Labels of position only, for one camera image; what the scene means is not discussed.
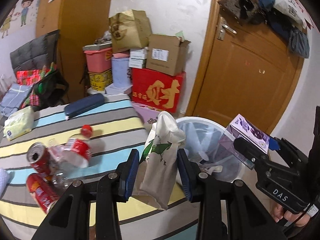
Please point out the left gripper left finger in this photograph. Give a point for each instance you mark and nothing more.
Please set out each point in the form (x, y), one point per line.
(115, 187)

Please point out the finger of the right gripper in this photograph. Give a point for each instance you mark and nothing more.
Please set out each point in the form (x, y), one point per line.
(273, 144)

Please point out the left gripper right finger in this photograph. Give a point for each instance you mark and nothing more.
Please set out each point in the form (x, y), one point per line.
(200, 187)

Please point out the purple milk carton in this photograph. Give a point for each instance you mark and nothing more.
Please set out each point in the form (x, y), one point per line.
(241, 127)

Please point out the white paper snack bag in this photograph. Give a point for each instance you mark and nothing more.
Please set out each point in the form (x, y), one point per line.
(157, 170)

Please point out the crushed cola plastic bottle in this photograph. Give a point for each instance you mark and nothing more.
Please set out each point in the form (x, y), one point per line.
(71, 156)

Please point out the red drink can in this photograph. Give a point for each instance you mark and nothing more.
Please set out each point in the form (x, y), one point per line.
(41, 192)

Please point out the red soda can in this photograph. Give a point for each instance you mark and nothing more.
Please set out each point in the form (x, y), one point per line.
(39, 159)

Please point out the white foam wrap sheet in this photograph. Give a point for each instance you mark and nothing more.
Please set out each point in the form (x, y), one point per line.
(4, 178)

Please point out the white round trash bin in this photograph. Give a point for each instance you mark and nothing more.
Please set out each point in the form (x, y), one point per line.
(202, 147)

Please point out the person's right hand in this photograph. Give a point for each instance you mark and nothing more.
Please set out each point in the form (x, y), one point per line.
(277, 213)

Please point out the striped bed cover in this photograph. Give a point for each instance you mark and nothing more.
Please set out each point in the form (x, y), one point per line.
(117, 130)

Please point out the pink purple flat box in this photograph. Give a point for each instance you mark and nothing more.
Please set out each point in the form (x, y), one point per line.
(147, 114)

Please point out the brown wooden door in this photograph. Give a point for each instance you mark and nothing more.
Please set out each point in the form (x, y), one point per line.
(251, 73)

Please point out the dark blue long case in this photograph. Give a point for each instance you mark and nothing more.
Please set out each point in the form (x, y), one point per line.
(83, 105)

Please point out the red cardboard gift box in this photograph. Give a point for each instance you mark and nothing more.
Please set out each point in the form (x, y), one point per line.
(156, 89)

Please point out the yellow printed box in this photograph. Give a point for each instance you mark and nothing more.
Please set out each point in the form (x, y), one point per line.
(99, 81)

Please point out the yellow tissue pack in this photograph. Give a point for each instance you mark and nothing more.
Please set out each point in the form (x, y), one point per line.
(19, 123)

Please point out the black bag with red cloth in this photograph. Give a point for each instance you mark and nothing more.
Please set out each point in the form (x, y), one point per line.
(48, 86)

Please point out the light blue cylindrical bin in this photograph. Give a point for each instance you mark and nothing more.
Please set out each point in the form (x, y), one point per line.
(121, 72)

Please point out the pink plastic storage box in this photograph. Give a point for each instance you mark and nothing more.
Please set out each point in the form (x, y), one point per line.
(98, 61)

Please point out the white small stacked boxes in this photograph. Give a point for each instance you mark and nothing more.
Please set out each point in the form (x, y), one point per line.
(138, 57)

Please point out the blue folded cloth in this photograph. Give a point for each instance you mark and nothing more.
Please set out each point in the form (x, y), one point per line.
(14, 98)

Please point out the brown open cardboard box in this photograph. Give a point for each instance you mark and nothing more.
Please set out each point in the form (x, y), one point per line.
(167, 54)

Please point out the clothes hanging on door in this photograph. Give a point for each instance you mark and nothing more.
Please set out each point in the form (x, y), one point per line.
(288, 18)

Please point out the dark grey quilted cushion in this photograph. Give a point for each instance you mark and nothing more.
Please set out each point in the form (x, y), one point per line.
(36, 53)

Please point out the golden paper gift bag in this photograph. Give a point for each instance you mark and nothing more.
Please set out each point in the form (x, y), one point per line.
(129, 30)

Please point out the yellow wooden wardrobe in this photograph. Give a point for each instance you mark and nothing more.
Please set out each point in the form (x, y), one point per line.
(79, 23)

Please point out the silver door handle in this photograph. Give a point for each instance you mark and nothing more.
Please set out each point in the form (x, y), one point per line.
(224, 28)

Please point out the cartoon couple wall sticker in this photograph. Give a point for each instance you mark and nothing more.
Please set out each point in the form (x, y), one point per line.
(13, 16)

